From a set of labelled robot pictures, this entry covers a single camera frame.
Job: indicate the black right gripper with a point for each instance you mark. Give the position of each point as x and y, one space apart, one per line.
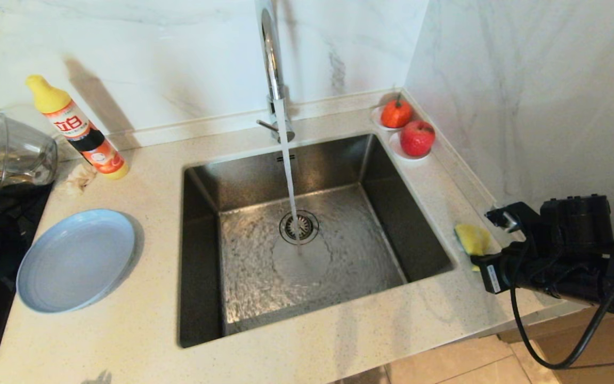
568 277

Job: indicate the yellow green sponge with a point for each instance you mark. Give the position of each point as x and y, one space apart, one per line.
472 237

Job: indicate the grey plate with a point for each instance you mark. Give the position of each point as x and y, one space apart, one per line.
77 261

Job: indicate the orange dish soap bottle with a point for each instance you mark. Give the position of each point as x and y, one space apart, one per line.
75 128

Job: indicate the stainless steel sink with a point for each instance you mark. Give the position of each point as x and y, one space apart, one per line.
349 288

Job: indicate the wooden cabinet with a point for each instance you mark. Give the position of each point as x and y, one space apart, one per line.
552 341

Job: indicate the small white dish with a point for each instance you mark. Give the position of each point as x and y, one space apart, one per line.
397 151
376 118

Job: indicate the red toy apple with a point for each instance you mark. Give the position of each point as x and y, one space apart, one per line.
418 138

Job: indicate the orange toy pumpkin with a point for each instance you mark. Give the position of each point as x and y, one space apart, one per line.
396 113

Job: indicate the metal drain strainer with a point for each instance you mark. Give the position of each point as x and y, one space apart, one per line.
307 224

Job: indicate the chrome faucet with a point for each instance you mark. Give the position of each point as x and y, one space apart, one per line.
271 58

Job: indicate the clear glass jug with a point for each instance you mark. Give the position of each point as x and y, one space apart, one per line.
19 152

